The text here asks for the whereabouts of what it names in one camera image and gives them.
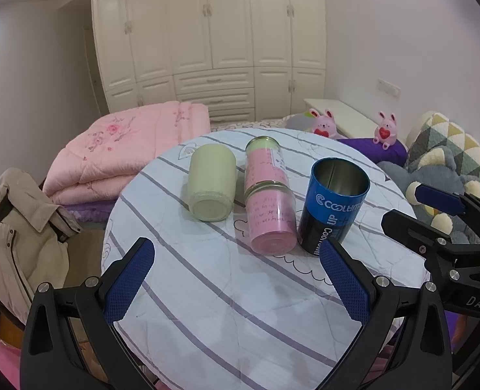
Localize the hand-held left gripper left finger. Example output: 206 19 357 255
19 237 159 390

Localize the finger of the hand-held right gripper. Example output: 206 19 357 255
381 209 480 257
415 183 480 234

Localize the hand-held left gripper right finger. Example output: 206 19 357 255
319 237 454 390

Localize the pink glass cup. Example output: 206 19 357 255
245 136 290 191
244 183 298 255

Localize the pale green cup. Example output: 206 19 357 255
188 144 237 223

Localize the blue metal can cup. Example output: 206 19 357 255
297 157 371 259

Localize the grey plush toy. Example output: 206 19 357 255
376 145 480 245

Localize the triangle patterned cushion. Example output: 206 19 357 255
404 110 480 198

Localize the purple pillow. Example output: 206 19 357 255
337 137 408 166

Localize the purple blanket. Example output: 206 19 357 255
62 200 117 225

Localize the pink bunny plush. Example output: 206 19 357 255
308 108 338 138
372 110 399 149

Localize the striped white tablecloth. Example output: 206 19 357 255
101 128 432 390

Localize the beige jacket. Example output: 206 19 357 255
0 167 83 326

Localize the white bedside bench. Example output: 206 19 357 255
303 98 381 139

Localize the pink floral quilt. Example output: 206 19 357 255
43 101 211 209

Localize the grey pillow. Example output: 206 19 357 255
284 114 319 133

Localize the cream wardrobe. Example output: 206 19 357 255
91 0 327 125

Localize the white wall outlet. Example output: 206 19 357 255
377 79 401 98

